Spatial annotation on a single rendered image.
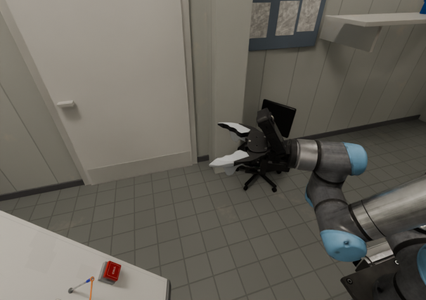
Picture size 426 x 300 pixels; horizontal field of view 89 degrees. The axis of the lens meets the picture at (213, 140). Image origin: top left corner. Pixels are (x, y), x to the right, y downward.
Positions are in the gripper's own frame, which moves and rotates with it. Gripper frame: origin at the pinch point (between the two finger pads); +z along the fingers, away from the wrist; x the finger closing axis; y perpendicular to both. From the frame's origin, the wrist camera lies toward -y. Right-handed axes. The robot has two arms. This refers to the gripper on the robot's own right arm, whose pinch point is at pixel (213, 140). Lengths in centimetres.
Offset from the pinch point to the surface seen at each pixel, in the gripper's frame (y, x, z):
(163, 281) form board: 68, -17, 20
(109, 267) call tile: 43, -21, 33
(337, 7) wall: 20, 236, -93
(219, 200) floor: 172, 88, 10
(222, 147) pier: 139, 135, 13
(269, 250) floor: 165, 41, -40
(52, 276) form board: 32, -28, 43
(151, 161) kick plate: 157, 119, 96
